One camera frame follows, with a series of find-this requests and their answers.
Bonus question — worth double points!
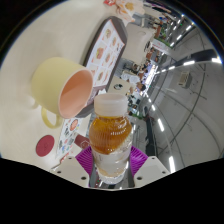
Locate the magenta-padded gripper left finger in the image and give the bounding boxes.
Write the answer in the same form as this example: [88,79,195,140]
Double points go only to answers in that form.
[49,146,95,189]

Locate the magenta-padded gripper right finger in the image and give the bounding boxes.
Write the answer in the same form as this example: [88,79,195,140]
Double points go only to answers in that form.
[128,145,171,188]

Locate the clear tea bottle white cap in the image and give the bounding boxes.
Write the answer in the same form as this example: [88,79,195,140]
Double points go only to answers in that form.
[88,93,134,185]

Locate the printed sticker sheet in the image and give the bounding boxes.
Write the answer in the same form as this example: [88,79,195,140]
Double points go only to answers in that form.
[55,117,84,159]

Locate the flat round red coaster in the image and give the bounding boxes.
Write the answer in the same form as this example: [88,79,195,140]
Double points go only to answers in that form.
[35,134,55,158]

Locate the cream chair with round hole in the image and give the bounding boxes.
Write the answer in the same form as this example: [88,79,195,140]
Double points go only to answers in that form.
[107,77,134,98]
[124,23,158,66]

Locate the pale yellow mug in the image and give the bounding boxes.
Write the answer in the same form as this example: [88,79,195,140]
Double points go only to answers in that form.
[30,57,95,129]

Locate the person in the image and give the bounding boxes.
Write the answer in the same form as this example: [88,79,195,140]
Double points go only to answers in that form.
[121,69,141,84]

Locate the ceiling air conditioner unit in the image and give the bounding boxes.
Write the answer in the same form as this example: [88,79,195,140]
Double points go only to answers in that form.
[178,71,192,88]

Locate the ceiling strip lights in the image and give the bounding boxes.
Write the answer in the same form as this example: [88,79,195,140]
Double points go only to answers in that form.
[146,14,223,173]

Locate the printed paper tray liner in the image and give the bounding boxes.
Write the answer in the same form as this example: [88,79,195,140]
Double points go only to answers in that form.
[87,19,126,90]

